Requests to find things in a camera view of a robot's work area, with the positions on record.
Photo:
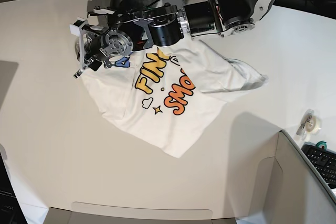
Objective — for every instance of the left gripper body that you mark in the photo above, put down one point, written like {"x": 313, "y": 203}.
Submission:
{"x": 87, "y": 49}

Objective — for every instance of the black computer keyboard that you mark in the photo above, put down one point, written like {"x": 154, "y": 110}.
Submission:
{"x": 323, "y": 161}

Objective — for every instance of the grey partition panel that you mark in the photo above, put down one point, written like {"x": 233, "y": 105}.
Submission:
{"x": 288, "y": 189}

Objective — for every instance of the clear tape dispenser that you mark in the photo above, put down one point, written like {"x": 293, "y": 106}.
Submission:
{"x": 310, "y": 124}

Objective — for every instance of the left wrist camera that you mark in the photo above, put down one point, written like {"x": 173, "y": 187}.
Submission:
{"x": 77, "y": 27}

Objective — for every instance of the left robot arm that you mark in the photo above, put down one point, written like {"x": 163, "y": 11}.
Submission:
{"x": 137, "y": 25}

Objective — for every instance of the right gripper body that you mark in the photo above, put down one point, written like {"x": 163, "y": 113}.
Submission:
{"x": 120, "y": 16}

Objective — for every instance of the green tape roll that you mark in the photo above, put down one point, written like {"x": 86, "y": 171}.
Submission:
{"x": 322, "y": 145}

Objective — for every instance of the white printed t-shirt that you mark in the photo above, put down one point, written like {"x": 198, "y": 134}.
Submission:
{"x": 168, "y": 96}

